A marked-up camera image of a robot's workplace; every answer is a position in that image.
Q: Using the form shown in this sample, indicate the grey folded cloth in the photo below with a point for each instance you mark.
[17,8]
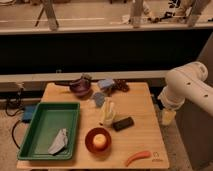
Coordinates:
[60,141]

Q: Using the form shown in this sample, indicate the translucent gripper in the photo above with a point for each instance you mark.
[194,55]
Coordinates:
[167,116]

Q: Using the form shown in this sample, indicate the yellow round fruit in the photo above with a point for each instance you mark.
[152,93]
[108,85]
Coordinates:
[99,141]

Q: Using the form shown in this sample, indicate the red-brown round plate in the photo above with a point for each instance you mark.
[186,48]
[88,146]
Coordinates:
[89,140]

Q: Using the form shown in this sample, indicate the blue-grey small scoop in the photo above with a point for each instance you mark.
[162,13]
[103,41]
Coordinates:
[99,98]

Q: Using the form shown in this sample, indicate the blue box on floor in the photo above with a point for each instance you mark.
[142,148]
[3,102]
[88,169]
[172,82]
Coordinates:
[28,113]

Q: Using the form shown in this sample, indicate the brown pine cone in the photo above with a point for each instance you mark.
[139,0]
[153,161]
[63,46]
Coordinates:
[121,85]

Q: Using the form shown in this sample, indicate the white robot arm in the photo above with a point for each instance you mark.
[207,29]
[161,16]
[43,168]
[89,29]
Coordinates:
[185,82]

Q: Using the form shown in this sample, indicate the orange toy carrot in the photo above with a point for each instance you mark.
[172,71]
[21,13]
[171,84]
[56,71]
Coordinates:
[139,155]

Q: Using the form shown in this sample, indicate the black rectangular block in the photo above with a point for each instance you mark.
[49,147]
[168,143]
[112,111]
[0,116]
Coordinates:
[123,124]

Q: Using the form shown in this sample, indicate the green plastic tray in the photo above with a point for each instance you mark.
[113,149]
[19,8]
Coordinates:
[48,119]

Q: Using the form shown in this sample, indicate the purple toy pan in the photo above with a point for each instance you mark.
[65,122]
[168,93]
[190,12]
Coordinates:
[80,87]

